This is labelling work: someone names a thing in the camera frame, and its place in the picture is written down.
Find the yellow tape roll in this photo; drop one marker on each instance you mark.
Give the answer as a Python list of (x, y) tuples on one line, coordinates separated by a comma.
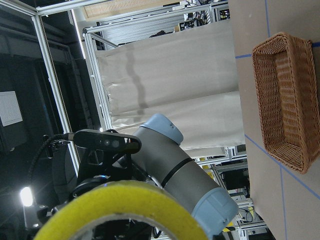
[(121, 200)]

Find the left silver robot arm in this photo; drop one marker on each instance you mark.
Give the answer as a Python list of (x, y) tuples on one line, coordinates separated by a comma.
[(173, 170)]

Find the brown wicker basket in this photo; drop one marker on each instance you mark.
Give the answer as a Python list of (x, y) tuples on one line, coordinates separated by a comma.
[(287, 96)]

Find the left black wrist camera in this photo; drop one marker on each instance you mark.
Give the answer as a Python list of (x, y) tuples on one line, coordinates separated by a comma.
[(107, 141)]

